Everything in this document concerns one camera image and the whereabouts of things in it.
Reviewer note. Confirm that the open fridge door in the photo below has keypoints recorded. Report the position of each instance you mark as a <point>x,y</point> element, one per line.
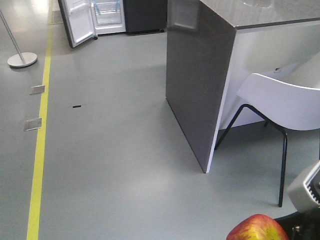
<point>78,22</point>

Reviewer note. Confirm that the red yellow apple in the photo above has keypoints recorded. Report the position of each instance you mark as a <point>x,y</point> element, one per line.
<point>258,227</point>

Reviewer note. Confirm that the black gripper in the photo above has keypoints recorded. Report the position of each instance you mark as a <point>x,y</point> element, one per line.
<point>301,226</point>

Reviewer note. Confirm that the white chair black legs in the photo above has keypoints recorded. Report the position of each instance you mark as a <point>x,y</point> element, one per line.
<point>283,103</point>

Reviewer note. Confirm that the silver sign stand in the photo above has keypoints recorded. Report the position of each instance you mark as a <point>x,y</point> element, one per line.
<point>21,59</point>

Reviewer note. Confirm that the silver floor plate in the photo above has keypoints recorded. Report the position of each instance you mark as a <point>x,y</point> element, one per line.
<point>32,124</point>
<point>37,89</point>

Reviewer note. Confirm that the silver floor plate lower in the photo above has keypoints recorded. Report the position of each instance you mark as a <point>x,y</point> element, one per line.
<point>32,124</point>

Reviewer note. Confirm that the dark grey fridge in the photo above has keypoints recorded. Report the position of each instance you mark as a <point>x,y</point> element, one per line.
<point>129,16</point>

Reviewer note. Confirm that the dark speckled kitchen counter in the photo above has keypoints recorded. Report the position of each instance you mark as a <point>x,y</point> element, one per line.
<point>214,45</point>

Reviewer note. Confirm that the silver floor plate upper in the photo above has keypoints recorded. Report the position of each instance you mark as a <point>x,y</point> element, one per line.
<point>37,89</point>

